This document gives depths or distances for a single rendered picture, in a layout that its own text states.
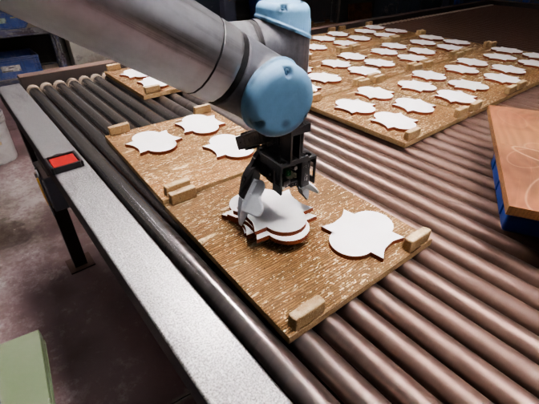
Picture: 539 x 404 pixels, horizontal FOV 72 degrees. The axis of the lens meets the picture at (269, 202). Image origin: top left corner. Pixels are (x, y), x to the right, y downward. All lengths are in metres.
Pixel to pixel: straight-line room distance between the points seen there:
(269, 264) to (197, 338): 0.17
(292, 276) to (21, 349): 0.41
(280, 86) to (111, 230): 0.54
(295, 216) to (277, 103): 0.35
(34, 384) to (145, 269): 0.22
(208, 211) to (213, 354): 0.32
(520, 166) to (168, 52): 0.70
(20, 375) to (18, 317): 1.45
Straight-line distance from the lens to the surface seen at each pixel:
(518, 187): 0.78
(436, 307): 0.66
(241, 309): 0.61
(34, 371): 0.65
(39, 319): 2.04
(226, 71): 0.35
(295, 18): 0.53
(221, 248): 0.68
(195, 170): 0.93
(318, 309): 0.56
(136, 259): 0.73
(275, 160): 0.58
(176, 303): 0.63
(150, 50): 0.33
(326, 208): 0.78
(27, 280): 2.27
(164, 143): 1.05
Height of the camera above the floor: 1.39
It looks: 35 degrees down
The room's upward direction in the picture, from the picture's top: straight up
